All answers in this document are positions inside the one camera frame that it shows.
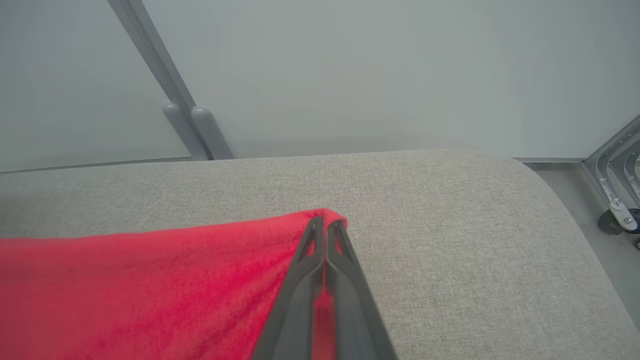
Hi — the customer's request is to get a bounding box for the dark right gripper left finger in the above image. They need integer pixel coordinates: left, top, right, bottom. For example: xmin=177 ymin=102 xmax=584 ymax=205
xmin=250 ymin=215 xmax=327 ymax=360

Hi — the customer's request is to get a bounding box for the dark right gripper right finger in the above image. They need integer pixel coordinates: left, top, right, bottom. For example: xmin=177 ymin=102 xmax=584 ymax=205
xmin=325 ymin=219 xmax=399 ymax=360

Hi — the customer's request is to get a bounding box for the red garment with white stripes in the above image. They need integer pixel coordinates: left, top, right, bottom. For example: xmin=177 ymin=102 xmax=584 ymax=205
xmin=0 ymin=208 xmax=349 ymax=360

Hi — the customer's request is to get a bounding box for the dark grey caster wheel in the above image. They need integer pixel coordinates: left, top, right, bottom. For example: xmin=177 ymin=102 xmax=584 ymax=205
xmin=597 ymin=210 xmax=626 ymax=236

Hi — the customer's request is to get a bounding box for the grey cylindrical post foot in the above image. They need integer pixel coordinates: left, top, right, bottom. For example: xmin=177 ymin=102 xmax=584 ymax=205
xmin=161 ymin=103 xmax=208 ymax=162
xmin=190 ymin=106 xmax=235 ymax=161

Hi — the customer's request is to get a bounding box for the grey partition base rail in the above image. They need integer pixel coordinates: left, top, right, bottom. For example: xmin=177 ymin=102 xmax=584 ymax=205
xmin=0 ymin=156 xmax=193 ymax=175
xmin=512 ymin=157 xmax=587 ymax=164

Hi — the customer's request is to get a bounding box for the grey metal bracket frame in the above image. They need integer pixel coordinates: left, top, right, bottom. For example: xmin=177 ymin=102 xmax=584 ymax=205
xmin=581 ymin=115 xmax=640 ymax=251

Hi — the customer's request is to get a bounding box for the grey partition post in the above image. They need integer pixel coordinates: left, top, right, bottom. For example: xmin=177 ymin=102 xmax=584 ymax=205
xmin=106 ymin=0 xmax=216 ymax=162

